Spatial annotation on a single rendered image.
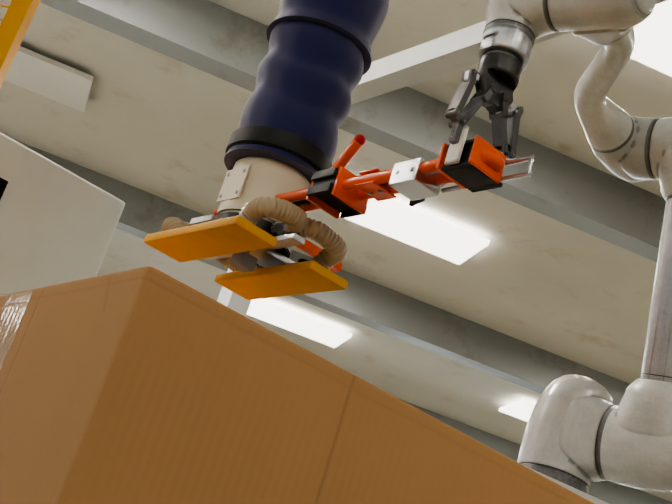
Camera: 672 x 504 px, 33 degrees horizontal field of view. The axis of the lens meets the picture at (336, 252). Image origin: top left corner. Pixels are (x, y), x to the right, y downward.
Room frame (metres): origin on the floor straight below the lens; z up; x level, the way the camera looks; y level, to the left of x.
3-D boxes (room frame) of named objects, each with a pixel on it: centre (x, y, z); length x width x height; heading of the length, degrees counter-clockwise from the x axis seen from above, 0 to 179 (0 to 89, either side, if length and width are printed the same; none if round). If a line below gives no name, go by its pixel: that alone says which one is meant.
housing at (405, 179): (1.82, -0.10, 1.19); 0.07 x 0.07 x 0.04; 35
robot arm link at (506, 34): (1.71, -0.17, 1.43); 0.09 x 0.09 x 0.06
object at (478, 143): (1.70, -0.17, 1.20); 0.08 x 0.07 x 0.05; 35
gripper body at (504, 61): (1.71, -0.17, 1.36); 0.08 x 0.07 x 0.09; 124
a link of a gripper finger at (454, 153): (1.69, -0.14, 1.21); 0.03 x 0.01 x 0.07; 34
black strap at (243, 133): (2.20, 0.17, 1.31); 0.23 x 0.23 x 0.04
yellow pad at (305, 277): (2.25, 0.09, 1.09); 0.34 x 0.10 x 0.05; 35
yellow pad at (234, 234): (2.14, 0.25, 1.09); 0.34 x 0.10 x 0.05; 35
